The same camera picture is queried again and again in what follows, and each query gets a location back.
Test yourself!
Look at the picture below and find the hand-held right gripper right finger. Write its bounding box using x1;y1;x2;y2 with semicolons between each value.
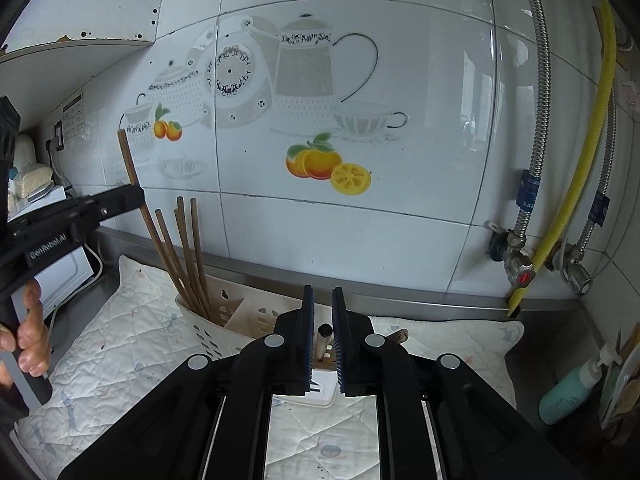
331;286;583;480

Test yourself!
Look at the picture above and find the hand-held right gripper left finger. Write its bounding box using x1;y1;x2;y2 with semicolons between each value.
57;285;316;480

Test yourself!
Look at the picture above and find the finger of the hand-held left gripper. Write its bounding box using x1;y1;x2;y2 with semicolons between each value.
64;186;146;242

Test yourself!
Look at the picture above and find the white plastic utensil holder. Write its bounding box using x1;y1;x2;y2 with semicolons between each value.
175;274;336;408

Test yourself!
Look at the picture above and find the person's left hand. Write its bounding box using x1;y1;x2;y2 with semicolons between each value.
0;279;54;389

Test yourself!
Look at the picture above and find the white microwave oven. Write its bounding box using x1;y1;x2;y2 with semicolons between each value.
7;185;99;313

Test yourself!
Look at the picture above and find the cream textured sponge cloth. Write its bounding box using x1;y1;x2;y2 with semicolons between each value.
9;165;55;200

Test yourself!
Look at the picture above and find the white quilted printed mat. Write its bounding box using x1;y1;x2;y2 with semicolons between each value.
15;255;526;480

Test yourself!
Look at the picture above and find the teal pump soap bottle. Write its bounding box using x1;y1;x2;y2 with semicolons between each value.
538;342;621;426

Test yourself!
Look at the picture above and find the metal water valve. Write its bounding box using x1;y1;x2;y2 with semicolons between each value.
547;240;596;297

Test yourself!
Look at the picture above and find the white power cable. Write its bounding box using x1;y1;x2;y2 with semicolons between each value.
49;246;104;332

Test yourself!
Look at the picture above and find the black wall outlet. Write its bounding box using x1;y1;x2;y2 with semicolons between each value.
46;120;67;153

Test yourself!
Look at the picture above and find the wall label sticker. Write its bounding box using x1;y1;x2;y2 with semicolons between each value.
62;91;85;137

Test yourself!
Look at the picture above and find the metal valve with red handle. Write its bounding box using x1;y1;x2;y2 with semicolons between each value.
487;220;538;288

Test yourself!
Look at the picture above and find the white wall cabinet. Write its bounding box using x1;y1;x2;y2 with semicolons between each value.
0;0;172;57

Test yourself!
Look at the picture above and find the braided steel flexible hose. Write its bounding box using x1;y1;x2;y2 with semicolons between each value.
575;85;618;261
512;0;550;248

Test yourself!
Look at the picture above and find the yellow gas hose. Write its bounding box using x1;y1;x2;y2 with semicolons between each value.
506;0;617;318

